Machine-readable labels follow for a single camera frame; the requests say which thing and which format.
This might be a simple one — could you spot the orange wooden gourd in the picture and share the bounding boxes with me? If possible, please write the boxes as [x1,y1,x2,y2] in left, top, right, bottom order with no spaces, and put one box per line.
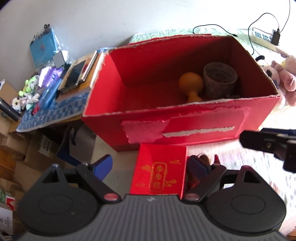
[178,72,204,103]

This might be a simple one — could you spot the blue checkered cloth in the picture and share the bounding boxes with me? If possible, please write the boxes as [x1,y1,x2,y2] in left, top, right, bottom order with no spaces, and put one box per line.
[16,90,90,133]

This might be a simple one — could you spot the white plush toy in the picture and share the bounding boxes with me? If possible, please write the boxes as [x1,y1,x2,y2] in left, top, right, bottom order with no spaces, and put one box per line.
[11,93,41,113]

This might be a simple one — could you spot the stack of books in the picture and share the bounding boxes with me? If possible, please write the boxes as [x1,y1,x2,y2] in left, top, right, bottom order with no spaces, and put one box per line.
[56,51,102,103]

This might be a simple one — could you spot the brown cardboard box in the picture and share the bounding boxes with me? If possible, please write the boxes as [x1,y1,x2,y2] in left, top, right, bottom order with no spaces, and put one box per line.
[0,79,18,105]

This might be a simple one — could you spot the small red gift box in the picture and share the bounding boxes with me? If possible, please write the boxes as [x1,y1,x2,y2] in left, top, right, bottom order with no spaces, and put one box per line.
[129,144,187,198]

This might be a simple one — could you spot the pink plush toy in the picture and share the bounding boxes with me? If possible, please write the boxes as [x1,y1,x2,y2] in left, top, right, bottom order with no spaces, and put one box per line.
[261,47,295,108]

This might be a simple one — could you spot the green frog plush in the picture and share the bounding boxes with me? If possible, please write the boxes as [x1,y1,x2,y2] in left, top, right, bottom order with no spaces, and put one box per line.
[18,75,39,97]

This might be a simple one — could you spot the small black mirror stand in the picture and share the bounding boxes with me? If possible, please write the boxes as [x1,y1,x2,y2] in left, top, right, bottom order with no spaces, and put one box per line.
[53,51,65,69]

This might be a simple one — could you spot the large red cardboard box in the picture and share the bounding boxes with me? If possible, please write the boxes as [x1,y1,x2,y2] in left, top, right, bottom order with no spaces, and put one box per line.
[82,35,280,152]

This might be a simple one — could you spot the purple tissue pack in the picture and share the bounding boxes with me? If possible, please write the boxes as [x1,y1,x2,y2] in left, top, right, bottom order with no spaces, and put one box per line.
[38,66,63,88]

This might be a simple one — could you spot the white power strip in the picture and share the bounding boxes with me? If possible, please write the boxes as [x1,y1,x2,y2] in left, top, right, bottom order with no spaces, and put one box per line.
[250,28,276,52]

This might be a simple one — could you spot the blue pencil case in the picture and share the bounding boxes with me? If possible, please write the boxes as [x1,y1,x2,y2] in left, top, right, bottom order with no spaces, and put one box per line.
[38,78,63,109]

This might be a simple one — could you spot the black charger adapter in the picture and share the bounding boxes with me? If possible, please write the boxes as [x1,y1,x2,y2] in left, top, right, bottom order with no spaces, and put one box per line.
[271,29,280,46]

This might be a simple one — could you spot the black tablet device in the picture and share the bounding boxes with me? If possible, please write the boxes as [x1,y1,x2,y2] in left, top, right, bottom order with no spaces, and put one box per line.
[60,60,85,91]

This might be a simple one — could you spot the black cable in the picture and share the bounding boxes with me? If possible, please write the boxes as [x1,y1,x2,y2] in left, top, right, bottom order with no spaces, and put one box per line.
[192,24,238,38]

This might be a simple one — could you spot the dark cylindrical flask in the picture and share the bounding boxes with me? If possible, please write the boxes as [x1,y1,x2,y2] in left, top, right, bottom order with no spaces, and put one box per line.
[0,98,21,121]

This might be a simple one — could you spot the brown packing tape roll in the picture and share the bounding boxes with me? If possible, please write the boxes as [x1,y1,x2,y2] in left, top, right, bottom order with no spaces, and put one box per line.
[203,62,238,99]

